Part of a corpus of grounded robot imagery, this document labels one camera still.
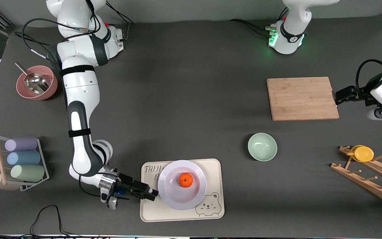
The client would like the black right base cable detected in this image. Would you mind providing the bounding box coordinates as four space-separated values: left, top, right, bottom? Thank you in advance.
103 2 137 43

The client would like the metal scoop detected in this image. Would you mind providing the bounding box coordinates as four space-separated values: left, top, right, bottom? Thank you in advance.
15 62 50 95

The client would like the white round plate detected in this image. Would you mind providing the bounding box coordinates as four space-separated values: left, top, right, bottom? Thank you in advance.
158 160 207 211

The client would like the wooden cutting board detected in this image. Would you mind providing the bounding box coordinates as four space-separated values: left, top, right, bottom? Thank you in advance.
267 77 340 121

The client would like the purple cup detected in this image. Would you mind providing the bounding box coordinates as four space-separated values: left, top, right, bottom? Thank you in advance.
5 137 38 152

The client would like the yellow mug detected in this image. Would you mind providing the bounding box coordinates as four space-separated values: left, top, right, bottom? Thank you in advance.
346 145 374 162

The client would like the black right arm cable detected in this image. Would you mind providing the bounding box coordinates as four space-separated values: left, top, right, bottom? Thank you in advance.
15 0 95 68

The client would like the blue cup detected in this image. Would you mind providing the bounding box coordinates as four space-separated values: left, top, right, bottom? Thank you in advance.
7 151 41 166

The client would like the orange fruit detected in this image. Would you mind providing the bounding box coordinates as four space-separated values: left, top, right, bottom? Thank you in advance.
179 173 194 188

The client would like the black table cable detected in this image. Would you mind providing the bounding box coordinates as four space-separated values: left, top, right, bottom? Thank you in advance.
30 205 79 237

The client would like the pink bowl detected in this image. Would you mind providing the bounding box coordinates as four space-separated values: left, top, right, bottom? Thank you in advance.
16 65 58 101

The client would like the wooden peg drying rack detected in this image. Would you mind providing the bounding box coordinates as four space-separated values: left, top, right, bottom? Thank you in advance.
330 145 382 209

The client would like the pale green bowl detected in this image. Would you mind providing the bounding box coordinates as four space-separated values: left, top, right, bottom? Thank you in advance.
247 133 278 162

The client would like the green cup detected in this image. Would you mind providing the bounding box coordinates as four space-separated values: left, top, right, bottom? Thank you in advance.
10 164 45 182

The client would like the cream bear print tray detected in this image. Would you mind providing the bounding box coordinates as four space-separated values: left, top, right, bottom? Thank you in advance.
140 159 225 222

